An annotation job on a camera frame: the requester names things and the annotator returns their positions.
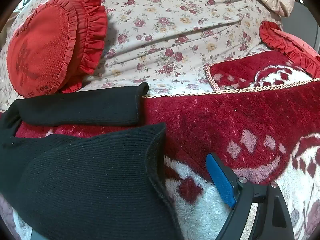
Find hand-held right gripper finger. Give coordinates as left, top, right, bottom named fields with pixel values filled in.
left=205, top=152, right=296, bottom=240

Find black pants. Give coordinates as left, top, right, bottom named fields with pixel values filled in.
left=0, top=82, right=185, bottom=240

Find red and white plush blanket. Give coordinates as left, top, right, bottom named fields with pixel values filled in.
left=0, top=50, right=320, bottom=240

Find small red ruffled cushion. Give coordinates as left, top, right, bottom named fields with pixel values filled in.
left=259, top=21, right=320, bottom=78

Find floral bed sheet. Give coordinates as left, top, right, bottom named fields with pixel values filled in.
left=0, top=0, right=285, bottom=113

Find large red ruffled round cushion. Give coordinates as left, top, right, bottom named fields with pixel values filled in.
left=6, top=0, right=108, bottom=98

